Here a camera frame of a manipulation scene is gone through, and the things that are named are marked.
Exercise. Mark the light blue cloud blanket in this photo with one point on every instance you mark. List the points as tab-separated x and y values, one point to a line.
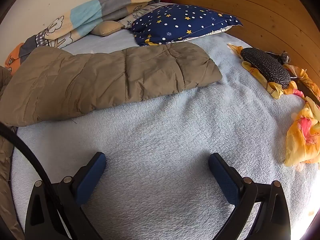
162	135

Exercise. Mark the white printed pillow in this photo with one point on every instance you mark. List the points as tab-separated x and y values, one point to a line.
140	13

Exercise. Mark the yellow floral cloth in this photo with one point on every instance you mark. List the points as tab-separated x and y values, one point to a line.
302	135

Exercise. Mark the small dark object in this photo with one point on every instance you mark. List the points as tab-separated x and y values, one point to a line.
283	57

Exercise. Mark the black patterned glasses case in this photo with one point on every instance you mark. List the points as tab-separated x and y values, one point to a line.
267	66

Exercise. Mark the navy star print pillow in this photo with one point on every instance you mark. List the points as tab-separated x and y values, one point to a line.
185	22

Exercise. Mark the small beige pillow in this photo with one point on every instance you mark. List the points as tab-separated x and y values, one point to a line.
107	27

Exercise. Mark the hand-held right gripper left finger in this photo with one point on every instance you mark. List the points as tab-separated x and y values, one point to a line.
90	180

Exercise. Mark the brown quilted jacket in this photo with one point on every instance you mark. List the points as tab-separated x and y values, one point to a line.
100	80

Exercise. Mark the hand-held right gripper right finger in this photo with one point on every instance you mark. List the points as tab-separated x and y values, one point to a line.
225	177

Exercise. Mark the patchwork printed quilt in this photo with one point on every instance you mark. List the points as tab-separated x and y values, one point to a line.
85	15

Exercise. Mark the wooden headboard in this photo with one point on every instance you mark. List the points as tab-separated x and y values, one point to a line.
262	10

